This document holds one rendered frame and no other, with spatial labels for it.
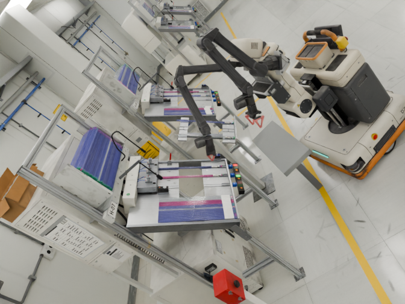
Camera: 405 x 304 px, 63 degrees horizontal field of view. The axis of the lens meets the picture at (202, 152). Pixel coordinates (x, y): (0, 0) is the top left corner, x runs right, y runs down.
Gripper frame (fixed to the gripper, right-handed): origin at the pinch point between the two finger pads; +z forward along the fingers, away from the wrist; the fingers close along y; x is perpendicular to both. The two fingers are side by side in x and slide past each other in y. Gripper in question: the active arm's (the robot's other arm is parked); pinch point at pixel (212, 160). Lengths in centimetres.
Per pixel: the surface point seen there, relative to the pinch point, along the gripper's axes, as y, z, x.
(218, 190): 16.3, 15.4, 1.1
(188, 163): -18.9, 13.1, -19.1
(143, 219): 43, 8, -49
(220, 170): -7.1, 16.0, 4.7
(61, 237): 51, 5, -99
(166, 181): 4.2, 9.7, -36.1
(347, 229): 37, 51, 87
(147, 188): 18, 3, -47
